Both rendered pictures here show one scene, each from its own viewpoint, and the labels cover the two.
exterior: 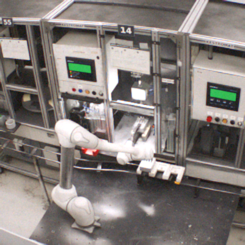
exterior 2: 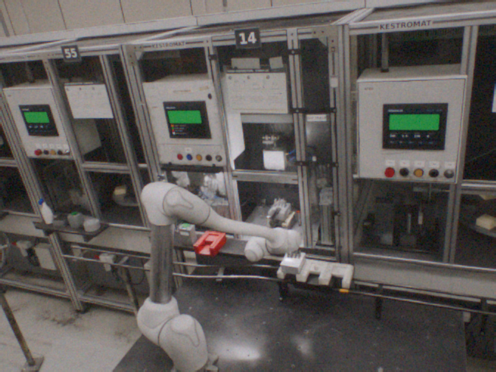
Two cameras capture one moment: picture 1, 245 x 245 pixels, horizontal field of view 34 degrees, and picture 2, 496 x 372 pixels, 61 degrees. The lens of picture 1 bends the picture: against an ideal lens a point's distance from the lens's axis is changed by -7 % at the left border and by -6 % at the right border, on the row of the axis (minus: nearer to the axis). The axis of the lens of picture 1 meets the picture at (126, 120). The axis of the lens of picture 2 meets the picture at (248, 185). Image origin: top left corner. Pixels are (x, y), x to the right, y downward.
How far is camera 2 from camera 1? 125 cm
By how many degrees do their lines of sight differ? 14
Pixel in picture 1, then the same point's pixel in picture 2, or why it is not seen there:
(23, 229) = not seen: outside the picture
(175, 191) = (342, 308)
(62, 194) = (151, 314)
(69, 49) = (167, 88)
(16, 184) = (104, 325)
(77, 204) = (176, 327)
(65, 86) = (167, 152)
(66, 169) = (160, 265)
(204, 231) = not seen: outside the picture
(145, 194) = (293, 314)
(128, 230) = not seen: outside the picture
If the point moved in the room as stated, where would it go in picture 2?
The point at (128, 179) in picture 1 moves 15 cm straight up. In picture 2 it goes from (266, 293) to (263, 271)
